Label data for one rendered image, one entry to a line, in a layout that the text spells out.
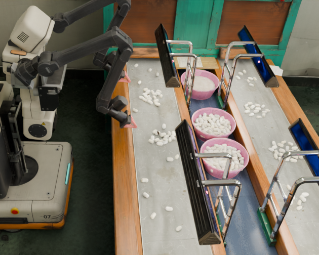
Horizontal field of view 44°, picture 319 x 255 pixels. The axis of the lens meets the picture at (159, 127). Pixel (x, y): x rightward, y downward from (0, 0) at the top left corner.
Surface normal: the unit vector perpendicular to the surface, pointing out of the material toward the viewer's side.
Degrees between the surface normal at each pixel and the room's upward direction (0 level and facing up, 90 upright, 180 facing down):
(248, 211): 0
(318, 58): 90
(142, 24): 90
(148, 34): 90
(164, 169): 0
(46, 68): 95
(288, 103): 0
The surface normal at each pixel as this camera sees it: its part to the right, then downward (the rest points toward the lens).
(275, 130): 0.07, -0.76
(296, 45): 0.06, 0.65
